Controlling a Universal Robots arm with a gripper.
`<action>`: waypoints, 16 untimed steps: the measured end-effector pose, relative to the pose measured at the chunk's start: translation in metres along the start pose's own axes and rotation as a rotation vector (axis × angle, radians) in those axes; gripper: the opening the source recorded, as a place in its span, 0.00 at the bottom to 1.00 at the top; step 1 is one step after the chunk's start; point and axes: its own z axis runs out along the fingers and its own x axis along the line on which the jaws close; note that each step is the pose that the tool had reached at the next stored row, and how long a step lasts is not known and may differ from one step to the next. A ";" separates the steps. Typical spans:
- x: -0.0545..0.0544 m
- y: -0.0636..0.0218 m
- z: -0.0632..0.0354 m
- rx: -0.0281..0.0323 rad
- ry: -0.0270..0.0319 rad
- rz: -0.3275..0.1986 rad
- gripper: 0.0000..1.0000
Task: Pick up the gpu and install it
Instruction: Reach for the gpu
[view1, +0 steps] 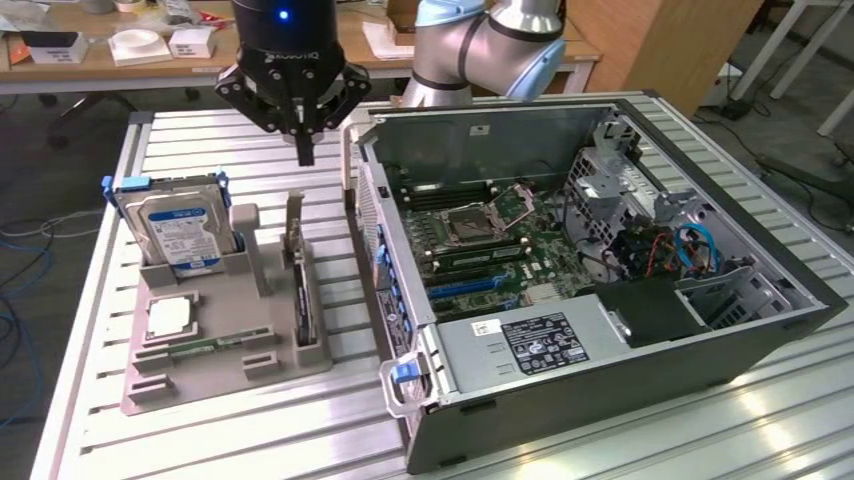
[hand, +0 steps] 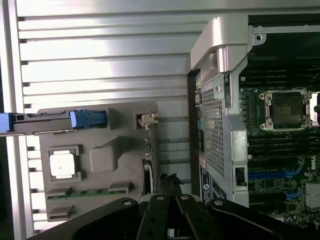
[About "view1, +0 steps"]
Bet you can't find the hard disk in blue caddy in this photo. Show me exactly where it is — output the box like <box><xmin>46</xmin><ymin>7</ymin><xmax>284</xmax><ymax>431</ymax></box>
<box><xmin>99</xmin><ymin>169</ymin><xmax>232</xmax><ymax>279</ymax></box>

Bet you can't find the green RAM stick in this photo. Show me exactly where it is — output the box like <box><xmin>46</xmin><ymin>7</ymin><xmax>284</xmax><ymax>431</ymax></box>
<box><xmin>169</xmin><ymin>332</ymin><xmax>265</xmax><ymax>359</ymax></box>

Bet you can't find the black graphics card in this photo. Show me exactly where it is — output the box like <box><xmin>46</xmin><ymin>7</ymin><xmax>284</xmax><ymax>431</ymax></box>
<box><xmin>280</xmin><ymin>191</ymin><xmax>323</xmax><ymax>349</ymax></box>

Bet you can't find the green motherboard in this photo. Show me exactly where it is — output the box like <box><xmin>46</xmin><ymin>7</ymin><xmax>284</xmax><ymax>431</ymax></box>
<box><xmin>392</xmin><ymin>177</ymin><xmax>602</xmax><ymax>321</ymax></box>

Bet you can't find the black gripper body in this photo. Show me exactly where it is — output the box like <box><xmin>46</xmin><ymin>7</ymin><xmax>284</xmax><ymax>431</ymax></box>
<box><xmin>231</xmin><ymin>0</ymin><xmax>348</xmax><ymax>146</ymax></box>

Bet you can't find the white paper stack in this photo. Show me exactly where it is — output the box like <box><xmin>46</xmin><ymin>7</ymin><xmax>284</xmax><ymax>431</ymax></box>
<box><xmin>361</xmin><ymin>19</ymin><xmax>419</xmax><ymax>61</ymax></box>

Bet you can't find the metal socket cover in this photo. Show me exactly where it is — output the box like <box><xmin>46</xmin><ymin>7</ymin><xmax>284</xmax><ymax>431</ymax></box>
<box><xmin>490</xmin><ymin>182</ymin><xmax>539</xmax><ymax>221</ymax></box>

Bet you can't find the CPU socket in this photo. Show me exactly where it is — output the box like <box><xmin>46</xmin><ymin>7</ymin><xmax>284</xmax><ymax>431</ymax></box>
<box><xmin>443</xmin><ymin>204</ymin><xmax>502</xmax><ymax>246</ymax></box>

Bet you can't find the black floor stand base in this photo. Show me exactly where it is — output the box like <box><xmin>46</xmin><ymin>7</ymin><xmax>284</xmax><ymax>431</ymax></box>
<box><xmin>756</xmin><ymin>152</ymin><xmax>854</xmax><ymax>201</ymax></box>

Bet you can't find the brown cardboard box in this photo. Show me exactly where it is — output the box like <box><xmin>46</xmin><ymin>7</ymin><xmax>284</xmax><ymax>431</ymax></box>
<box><xmin>385</xmin><ymin>0</ymin><xmax>423</xmax><ymax>46</ymax></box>

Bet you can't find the white round holder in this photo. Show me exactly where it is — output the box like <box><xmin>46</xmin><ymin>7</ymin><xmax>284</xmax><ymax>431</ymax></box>
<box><xmin>105</xmin><ymin>28</ymin><xmax>173</xmax><ymax>67</ymax></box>

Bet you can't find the blue data wire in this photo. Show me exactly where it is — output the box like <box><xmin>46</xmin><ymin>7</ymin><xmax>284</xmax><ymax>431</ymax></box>
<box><xmin>672</xmin><ymin>224</ymin><xmax>722</xmax><ymax>274</ymax></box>

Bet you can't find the wooden desk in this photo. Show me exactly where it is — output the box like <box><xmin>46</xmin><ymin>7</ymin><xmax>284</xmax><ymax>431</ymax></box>
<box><xmin>0</xmin><ymin>0</ymin><xmax>602</xmax><ymax>96</ymax></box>

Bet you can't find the small white labelled box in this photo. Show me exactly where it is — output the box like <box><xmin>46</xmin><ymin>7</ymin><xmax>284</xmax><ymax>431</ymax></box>
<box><xmin>165</xmin><ymin>27</ymin><xmax>219</xmax><ymax>60</ymax></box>

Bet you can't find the silver CPU chip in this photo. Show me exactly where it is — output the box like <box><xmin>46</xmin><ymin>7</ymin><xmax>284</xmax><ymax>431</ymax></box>
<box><xmin>147</xmin><ymin>298</ymin><xmax>195</xmax><ymax>337</ymax></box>

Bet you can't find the blue expansion slot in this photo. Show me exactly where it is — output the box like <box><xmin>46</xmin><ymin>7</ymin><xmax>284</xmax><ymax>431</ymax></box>
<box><xmin>425</xmin><ymin>272</ymin><xmax>506</xmax><ymax>301</ymax></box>

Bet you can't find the grey power supply unit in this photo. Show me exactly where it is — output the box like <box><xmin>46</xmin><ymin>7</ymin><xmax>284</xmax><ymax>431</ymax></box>
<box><xmin>425</xmin><ymin>294</ymin><xmax>632</xmax><ymax>394</ymax></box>

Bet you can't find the open black PC case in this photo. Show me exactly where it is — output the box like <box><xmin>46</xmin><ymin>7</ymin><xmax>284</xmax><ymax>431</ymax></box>
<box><xmin>339</xmin><ymin>97</ymin><xmax>850</xmax><ymax>475</ymax></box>

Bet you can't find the wooden cabinet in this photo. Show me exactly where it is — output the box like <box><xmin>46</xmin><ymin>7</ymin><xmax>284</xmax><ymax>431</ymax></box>
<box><xmin>566</xmin><ymin>0</ymin><xmax>766</xmax><ymax>116</ymax></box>

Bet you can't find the grey printed parts rack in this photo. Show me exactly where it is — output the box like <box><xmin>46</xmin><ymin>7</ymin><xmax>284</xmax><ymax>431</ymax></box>
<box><xmin>119</xmin><ymin>202</ymin><xmax>335</xmax><ymax>417</ymax></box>

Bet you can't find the white power box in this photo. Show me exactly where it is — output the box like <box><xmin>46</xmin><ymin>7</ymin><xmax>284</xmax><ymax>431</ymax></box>
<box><xmin>706</xmin><ymin>64</ymin><xmax>743</xmax><ymax>109</ymax></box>

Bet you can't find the silver disk bay cage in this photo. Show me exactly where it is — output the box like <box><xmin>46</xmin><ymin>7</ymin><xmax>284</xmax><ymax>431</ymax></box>
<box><xmin>563</xmin><ymin>144</ymin><xmax>668</xmax><ymax>246</ymax></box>

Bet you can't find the white box with black lid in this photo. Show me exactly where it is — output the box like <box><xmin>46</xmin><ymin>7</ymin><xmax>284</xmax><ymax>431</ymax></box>
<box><xmin>18</xmin><ymin>30</ymin><xmax>92</xmax><ymax>65</ymax></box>

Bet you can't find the grey disk bay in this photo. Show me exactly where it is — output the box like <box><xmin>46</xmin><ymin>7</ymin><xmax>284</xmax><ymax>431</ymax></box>
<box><xmin>672</xmin><ymin>264</ymin><xmax>799</xmax><ymax>331</ymax></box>

